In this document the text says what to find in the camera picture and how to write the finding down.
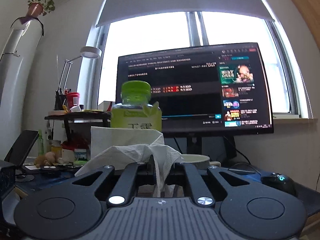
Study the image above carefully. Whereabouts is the green juice bottle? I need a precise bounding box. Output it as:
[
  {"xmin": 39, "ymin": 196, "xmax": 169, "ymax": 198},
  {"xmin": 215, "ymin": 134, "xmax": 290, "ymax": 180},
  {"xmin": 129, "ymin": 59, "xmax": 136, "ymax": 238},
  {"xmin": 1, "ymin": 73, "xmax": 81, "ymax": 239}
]
[{"xmin": 111, "ymin": 81, "xmax": 162, "ymax": 132}]

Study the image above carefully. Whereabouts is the white standing air conditioner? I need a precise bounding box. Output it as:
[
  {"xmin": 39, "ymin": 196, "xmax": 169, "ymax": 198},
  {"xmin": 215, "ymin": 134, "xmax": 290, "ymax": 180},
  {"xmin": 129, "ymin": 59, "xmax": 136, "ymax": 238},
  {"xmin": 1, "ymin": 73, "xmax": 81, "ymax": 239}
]
[{"xmin": 1, "ymin": 18, "xmax": 43, "ymax": 160}]

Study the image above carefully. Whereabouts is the white ceramic bowl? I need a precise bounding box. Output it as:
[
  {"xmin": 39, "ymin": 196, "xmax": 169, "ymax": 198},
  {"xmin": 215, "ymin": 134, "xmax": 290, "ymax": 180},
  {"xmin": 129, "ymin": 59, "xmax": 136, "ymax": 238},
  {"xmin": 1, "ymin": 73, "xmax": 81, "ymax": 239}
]
[{"xmin": 181, "ymin": 154, "xmax": 210, "ymax": 170}]

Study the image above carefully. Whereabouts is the potted green plant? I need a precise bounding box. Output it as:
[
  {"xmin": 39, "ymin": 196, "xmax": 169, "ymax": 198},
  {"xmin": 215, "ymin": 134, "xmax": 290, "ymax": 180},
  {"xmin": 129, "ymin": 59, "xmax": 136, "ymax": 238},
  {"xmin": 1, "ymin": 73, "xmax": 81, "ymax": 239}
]
[{"xmin": 26, "ymin": 0, "xmax": 55, "ymax": 17}]

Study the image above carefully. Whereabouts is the black desk shelf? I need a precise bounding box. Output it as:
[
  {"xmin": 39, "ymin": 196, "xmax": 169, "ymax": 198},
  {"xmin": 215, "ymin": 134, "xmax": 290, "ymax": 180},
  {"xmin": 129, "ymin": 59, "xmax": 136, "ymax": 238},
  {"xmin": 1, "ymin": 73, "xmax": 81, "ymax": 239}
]
[{"xmin": 44, "ymin": 110, "xmax": 111, "ymax": 141}]

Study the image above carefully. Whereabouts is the black pen holder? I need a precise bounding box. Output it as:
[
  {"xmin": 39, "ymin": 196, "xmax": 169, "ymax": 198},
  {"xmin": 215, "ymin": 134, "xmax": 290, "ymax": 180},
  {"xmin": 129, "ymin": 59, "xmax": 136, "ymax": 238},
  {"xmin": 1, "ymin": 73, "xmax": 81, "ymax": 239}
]
[{"xmin": 54, "ymin": 88, "xmax": 66, "ymax": 111}]

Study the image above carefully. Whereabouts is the black computer monitor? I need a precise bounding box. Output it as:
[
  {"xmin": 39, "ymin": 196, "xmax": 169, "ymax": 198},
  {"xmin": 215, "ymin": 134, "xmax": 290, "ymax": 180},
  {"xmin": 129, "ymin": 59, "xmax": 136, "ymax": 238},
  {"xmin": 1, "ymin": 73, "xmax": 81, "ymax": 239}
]
[{"xmin": 116, "ymin": 42, "xmax": 274, "ymax": 137}]

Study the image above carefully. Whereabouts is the white paper towel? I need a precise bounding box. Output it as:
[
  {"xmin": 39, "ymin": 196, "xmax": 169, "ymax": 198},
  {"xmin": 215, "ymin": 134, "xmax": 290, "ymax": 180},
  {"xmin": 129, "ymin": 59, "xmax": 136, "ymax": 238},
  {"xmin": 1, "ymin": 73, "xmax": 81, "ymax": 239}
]
[{"xmin": 75, "ymin": 126, "xmax": 182, "ymax": 197}]

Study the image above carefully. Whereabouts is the red cup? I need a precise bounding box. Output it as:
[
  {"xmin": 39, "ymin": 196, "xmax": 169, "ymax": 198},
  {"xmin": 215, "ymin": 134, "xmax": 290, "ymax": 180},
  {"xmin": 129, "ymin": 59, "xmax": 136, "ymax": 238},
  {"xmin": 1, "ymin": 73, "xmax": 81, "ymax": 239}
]
[{"xmin": 66, "ymin": 92, "xmax": 80, "ymax": 109}]

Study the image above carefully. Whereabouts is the black phone on stand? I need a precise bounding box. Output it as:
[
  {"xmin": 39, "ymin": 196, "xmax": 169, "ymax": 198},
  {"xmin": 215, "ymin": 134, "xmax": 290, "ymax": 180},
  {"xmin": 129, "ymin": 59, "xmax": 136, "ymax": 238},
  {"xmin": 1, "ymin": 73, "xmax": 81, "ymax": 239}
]
[{"xmin": 4, "ymin": 130, "xmax": 39, "ymax": 174}]

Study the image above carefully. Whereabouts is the wooden wardrobe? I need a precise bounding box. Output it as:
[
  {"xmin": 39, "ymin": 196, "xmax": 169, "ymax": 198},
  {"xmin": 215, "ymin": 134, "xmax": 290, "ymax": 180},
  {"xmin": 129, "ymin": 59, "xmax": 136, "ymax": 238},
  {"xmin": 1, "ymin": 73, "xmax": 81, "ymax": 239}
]
[{"xmin": 291, "ymin": 0, "xmax": 319, "ymax": 48}]

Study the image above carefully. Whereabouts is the white desk lamp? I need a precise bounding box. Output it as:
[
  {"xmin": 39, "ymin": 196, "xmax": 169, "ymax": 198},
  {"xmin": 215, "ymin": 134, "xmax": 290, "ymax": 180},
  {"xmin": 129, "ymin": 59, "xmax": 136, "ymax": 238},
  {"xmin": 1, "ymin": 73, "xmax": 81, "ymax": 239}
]
[{"xmin": 57, "ymin": 45, "xmax": 103, "ymax": 91}]

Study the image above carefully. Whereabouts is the black computer mouse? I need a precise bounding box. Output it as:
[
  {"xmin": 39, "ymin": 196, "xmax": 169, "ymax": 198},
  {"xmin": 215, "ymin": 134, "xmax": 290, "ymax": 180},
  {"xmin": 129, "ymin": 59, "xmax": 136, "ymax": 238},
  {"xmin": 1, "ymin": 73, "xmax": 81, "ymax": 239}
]
[{"xmin": 260, "ymin": 173, "xmax": 298, "ymax": 197}]

